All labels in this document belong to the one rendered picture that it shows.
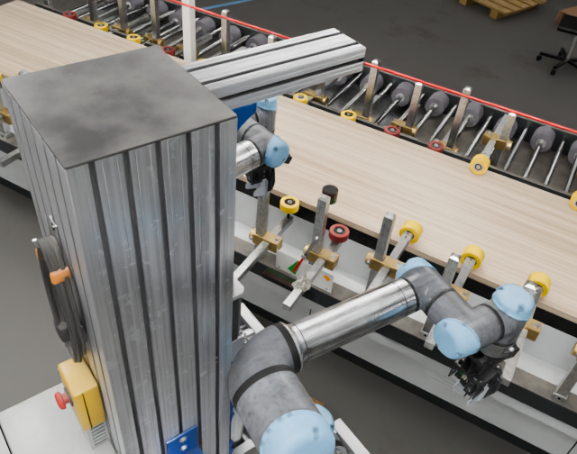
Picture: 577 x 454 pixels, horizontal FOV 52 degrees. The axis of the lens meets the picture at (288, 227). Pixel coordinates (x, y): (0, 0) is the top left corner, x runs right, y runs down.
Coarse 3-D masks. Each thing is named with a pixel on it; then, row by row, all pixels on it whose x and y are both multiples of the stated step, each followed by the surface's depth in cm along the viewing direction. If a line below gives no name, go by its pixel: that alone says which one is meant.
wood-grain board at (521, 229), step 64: (0, 64) 313; (64, 64) 318; (320, 128) 291; (320, 192) 254; (384, 192) 257; (448, 192) 261; (512, 192) 265; (448, 256) 231; (512, 256) 234; (576, 256) 237; (576, 320) 213
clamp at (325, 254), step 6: (306, 246) 233; (312, 252) 231; (324, 252) 231; (330, 252) 231; (312, 258) 232; (324, 258) 229; (330, 258) 229; (336, 258) 229; (330, 264) 229; (336, 264) 232
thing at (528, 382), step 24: (0, 144) 300; (240, 240) 257; (240, 264) 255; (264, 264) 247; (312, 288) 240; (336, 288) 240; (408, 336) 227; (528, 384) 214; (552, 384) 214; (552, 408) 211; (576, 408) 208
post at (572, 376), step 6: (576, 360) 198; (576, 366) 198; (570, 372) 200; (576, 372) 199; (564, 378) 204; (570, 378) 202; (576, 378) 201; (564, 384) 204; (570, 384) 203; (558, 390) 208; (564, 390) 206; (570, 390) 205; (564, 396) 208
